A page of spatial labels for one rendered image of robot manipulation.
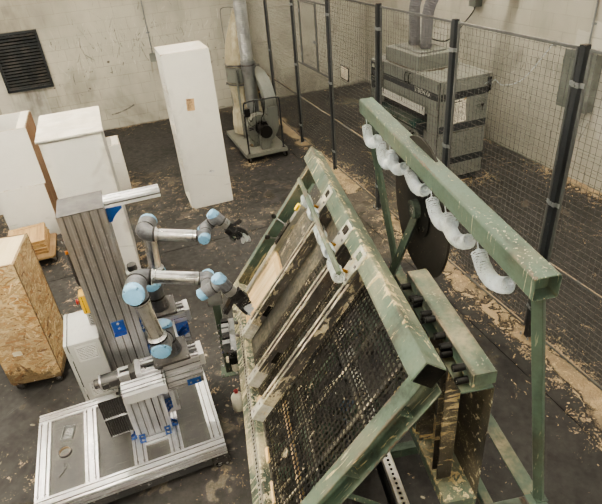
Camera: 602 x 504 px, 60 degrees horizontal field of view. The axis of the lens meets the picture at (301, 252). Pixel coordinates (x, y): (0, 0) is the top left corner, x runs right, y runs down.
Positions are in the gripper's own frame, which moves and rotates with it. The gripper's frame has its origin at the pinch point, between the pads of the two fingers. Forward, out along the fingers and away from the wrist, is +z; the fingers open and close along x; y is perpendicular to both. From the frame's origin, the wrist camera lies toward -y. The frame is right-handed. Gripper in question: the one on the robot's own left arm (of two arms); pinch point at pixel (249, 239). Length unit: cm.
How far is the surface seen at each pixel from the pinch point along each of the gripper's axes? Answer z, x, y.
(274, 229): 19.1, 0.1, -24.6
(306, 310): 13, 55, 74
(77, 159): -99, -173, -122
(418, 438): 70, 90, 132
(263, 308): 21, 4, 48
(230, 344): 35, -44, 52
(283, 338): 17, 35, 83
